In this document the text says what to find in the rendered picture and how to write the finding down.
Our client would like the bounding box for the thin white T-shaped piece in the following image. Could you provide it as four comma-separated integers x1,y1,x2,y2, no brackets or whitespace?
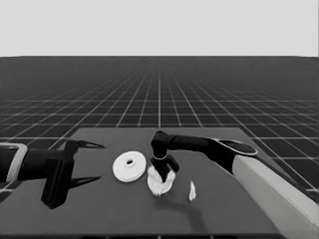
188,179,197,202

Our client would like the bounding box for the large thick white disc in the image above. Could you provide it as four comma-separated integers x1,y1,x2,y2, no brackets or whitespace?
112,150,148,184

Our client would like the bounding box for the white round carrier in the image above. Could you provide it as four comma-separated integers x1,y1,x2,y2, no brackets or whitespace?
147,165,176,197

